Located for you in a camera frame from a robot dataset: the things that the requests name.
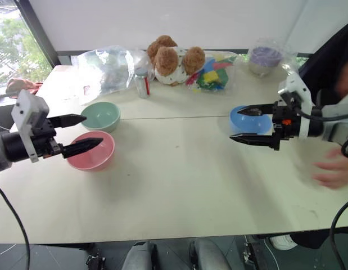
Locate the bag of colourful blocks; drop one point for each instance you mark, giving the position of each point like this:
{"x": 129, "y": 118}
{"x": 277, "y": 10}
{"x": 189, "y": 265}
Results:
{"x": 213, "y": 74}

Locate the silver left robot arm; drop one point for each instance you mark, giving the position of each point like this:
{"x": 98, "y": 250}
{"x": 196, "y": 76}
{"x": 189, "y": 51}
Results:
{"x": 5, "y": 147}

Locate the purple-lidded container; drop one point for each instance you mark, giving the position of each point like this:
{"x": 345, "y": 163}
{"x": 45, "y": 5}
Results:
{"x": 265, "y": 57}

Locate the green bowl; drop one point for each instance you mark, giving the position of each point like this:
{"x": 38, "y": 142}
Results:
{"x": 103, "y": 118}

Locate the white shoe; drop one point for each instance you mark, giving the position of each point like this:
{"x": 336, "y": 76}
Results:
{"x": 283, "y": 242}

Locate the brown and white plush toy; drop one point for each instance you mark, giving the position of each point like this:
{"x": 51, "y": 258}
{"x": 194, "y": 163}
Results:
{"x": 169, "y": 63}

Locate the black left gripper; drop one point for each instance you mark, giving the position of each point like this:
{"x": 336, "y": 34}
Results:
{"x": 45, "y": 137}

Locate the person's bare hand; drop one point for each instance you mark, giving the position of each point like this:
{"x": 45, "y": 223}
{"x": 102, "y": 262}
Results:
{"x": 338, "y": 171}

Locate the small bottle with red label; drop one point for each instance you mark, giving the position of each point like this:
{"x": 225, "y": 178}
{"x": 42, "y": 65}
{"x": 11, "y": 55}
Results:
{"x": 142, "y": 84}

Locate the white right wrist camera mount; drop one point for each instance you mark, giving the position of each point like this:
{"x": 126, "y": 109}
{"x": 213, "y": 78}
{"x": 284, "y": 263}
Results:
{"x": 296, "y": 84}

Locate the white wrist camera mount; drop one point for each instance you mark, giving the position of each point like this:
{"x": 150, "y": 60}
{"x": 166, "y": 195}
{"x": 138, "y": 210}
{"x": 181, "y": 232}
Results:
{"x": 26, "y": 108}
{"x": 296, "y": 84}

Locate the black floor bracket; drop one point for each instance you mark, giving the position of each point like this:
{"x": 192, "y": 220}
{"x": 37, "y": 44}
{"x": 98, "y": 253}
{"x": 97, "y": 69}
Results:
{"x": 251, "y": 256}
{"x": 95, "y": 263}

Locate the person in dark clothes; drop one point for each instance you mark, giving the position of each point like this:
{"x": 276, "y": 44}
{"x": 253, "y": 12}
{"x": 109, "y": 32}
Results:
{"x": 331, "y": 56}

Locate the black window frame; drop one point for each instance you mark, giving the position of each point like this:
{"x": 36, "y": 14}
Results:
{"x": 40, "y": 36}

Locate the clear crumpled plastic bag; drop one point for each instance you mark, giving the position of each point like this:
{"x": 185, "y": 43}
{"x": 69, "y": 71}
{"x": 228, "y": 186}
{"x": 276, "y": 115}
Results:
{"x": 106, "y": 70}

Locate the blue bowl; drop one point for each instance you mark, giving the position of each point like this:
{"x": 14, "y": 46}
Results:
{"x": 248, "y": 123}

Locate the grey rounded robot leg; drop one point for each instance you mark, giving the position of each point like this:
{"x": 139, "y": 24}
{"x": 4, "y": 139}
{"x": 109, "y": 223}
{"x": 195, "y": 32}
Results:
{"x": 140, "y": 257}

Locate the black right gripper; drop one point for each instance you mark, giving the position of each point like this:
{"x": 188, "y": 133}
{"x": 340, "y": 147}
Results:
{"x": 287, "y": 123}

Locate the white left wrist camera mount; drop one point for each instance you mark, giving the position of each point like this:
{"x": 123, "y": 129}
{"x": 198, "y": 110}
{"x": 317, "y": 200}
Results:
{"x": 26, "y": 108}

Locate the red bowl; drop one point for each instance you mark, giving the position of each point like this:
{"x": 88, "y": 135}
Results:
{"x": 92, "y": 160}

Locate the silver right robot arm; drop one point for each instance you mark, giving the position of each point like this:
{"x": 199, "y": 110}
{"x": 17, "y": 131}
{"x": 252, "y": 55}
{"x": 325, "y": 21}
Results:
{"x": 335, "y": 123}

